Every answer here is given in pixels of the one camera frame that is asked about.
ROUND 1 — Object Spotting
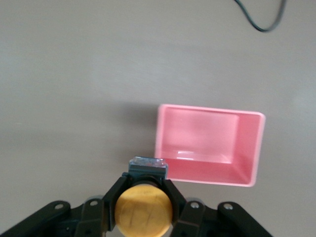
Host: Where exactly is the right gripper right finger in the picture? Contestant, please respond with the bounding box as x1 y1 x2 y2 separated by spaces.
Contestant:
163 178 274 237

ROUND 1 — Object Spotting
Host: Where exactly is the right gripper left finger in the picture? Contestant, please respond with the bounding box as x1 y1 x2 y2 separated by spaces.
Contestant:
0 172 129 237

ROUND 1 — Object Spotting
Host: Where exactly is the yellow push button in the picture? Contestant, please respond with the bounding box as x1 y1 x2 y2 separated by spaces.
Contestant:
115 156 174 237

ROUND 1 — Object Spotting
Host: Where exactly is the pink plastic box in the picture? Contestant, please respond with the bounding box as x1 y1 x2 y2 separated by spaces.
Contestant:
155 103 267 188

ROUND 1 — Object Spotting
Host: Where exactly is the thin black looped table cable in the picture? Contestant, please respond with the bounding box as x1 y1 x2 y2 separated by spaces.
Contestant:
233 0 287 33

